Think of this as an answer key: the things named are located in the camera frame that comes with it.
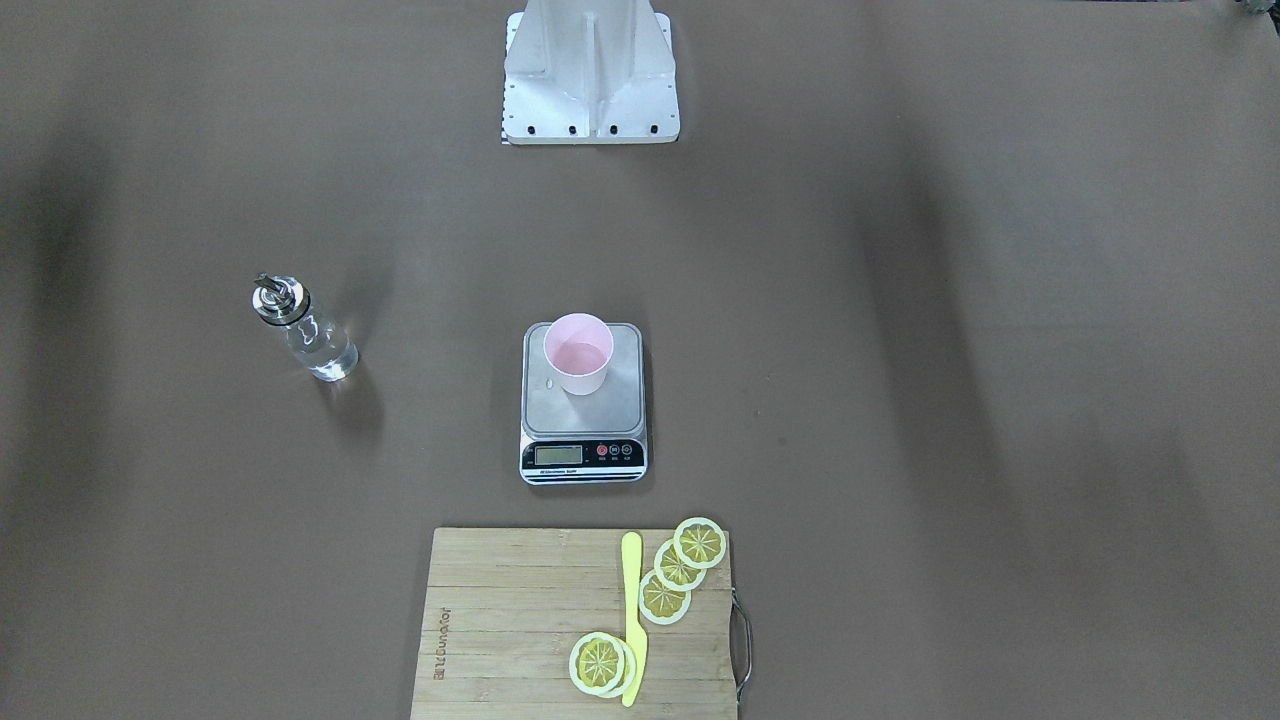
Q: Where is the lemon slice single pair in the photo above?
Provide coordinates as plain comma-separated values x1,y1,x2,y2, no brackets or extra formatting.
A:
568,632,637,700

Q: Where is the bamboo cutting board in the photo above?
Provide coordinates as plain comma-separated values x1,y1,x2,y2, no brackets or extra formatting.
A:
410,527,754,719

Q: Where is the lemon slice middle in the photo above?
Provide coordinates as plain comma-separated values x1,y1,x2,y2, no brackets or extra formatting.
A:
653,539,707,593

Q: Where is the lemon slice far end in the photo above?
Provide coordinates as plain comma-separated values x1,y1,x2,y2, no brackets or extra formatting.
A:
672,516,728,570

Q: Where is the yellow plastic knife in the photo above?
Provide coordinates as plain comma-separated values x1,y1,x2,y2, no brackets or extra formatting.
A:
620,530,649,708

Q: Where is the lemon slice near knife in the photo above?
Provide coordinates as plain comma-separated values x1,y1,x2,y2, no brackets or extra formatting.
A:
639,571,691,626

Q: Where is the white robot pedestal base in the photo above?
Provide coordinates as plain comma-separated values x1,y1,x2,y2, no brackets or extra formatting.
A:
500,1,681,146

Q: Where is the silver digital kitchen scale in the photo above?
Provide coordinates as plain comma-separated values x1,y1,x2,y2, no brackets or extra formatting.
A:
518,322,650,486

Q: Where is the pink plastic cup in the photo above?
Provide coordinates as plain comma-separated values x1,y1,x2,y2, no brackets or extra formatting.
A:
543,313,614,396

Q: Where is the glass sauce bottle metal spout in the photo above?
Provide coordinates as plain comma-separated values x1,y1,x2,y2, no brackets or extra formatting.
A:
250,272,360,383

